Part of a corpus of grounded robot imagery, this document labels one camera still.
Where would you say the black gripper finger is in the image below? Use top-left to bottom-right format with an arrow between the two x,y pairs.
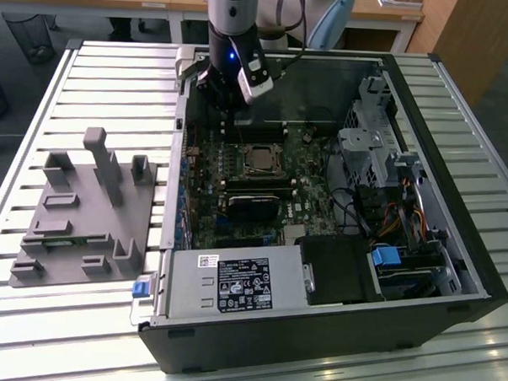
222,76 -> 243,136
195,67 -> 233,112

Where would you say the metal socket cover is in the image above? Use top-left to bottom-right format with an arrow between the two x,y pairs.
237,141 -> 287,180

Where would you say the silver CPU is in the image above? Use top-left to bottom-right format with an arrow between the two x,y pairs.
245,146 -> 281,172

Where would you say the black RAM slot bank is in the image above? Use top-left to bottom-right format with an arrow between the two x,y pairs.
225,176 -> 292,198
234,117 -> 284,144

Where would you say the CPU socket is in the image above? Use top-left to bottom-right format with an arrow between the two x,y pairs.
233,138 -> 290,181

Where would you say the black graphics card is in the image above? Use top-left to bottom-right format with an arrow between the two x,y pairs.
226,191 -> 281,224

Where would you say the green motherboard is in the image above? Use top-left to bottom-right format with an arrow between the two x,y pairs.
177,110 -> 346,257

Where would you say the silver chipset heatsink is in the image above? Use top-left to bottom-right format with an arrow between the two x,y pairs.
282,224 -> 307,245

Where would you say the grey metal drive cage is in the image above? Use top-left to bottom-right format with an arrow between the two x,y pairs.
334,73 -> 432,191

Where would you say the grey parts rack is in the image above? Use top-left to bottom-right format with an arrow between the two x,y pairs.
7,123 -> 161,295

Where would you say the grey power supply unit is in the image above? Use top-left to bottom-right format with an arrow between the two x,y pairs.
163,239 -> 313,325

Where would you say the black plastic shroud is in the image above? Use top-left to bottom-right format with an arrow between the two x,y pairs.
297,234 -> 388,309

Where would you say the black mesh waste bin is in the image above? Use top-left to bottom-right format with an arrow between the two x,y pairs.
0,11 -> 58,67

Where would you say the green RAM stick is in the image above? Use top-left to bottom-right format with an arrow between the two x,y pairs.
23,230 -> 110,250

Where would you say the blue disk carrier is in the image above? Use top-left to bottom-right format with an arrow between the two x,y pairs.
371,244 -> 403,271

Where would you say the black PC case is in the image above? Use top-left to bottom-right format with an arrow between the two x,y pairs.
135,40 -> 508,381

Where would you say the wooden cabinet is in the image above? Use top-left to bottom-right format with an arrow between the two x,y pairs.
403,0 -> 508,109

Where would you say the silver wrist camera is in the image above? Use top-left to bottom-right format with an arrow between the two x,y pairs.
235,50 -> 277,107

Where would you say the grey case handle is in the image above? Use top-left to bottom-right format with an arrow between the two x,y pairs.
174,47 -> 199,82

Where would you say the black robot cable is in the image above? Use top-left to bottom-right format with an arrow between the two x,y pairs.
271,0 -> 311,80

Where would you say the black internal cable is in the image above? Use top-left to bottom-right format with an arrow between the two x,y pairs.
329,185 -> 380,241
323,137 -> 355,230

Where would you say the coloured power wire bundle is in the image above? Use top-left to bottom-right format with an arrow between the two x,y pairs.
377,200 -> 432,246

